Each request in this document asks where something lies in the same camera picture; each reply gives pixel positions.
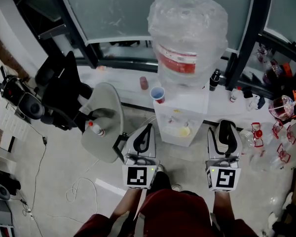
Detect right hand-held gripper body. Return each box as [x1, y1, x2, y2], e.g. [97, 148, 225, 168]
[205, 155, 242, 193]

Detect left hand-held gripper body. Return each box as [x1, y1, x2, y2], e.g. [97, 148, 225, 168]
[122, 149, 161, 190]

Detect white water dispenser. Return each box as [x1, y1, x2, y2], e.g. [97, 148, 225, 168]
[152, 84, 211, 148]

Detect person's left forearm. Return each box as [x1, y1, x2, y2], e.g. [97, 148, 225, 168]
[108, 188, 143, 226]

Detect person's right forearm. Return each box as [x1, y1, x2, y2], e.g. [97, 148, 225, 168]
[213, 191, 235, 223]

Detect clear plastic bottle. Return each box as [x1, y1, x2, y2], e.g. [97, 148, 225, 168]
[238, 121, 270, 156]
[268, 120, 296, 146]
[250, 143, 295, 173]

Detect red plastic cup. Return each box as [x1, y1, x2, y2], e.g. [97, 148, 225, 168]
[149, 86, 166, 105]

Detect pink translucent cup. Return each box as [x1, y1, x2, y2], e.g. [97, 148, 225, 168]
[139, 76, 149, 91]

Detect large clear water bottle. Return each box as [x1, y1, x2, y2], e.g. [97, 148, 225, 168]
[147, 0, 229, 89]

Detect person's black trousers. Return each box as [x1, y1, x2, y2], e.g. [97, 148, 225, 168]
[145, 170, 174, 198]

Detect clear bottle with red cap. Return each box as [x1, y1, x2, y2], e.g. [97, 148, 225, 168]
[87, 120, 106, 137]

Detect dark crumpled cloth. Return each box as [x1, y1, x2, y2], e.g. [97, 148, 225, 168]
[242, 87, 266, 112]

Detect white bottle with red cap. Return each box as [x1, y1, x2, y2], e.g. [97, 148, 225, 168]
[228, 86, 242, 104]

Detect light grey plastic chair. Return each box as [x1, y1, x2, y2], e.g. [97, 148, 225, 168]
[79, 81, 126, 164]

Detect person's red shirt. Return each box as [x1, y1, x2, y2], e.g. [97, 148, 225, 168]
[73, 188, 260, 237]

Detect red glittery ball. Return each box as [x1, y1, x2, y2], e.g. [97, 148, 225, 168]
[268, 94, 295, 121]

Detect white window sill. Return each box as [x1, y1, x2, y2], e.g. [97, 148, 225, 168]
[75, 65, 275, 126]

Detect black thermos bottle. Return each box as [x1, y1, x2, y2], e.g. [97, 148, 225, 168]
[208, 68, 222, 92]

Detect black office chair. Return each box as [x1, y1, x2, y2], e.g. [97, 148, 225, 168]
[35, 50, 94, 131]

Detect black round device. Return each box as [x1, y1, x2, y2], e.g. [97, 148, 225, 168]
[18, 92, 46, 120]

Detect white storage unit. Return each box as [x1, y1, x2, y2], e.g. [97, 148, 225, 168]
[0, 98, 32, 143]

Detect grey metal box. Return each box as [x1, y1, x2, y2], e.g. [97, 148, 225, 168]
[0, 141, 18, 175]

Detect black device with red trim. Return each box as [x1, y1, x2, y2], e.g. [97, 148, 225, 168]
[0, 74, 25, 99]

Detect grey round speaker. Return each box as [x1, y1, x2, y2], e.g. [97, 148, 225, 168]
[0, 180, 11, 202]

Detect frosted white panel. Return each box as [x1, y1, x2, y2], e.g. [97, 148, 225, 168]
[56, 0, 257, 46]

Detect black rectangular frame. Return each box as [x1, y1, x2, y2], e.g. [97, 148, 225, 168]
[112, 131, 130, 163]

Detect grey harness strap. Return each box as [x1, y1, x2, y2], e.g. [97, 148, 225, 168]
[209, 212, 220, 232]
[134, 210, 147, 237]

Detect white power cable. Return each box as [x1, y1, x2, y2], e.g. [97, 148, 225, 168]
[65, 114, 161, 205]

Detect black cable with adapter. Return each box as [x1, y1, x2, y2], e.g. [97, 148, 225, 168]
[20, 121, 49, 232]

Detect black window frame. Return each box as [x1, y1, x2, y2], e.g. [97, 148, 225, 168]
[8, 0, 296, 101]

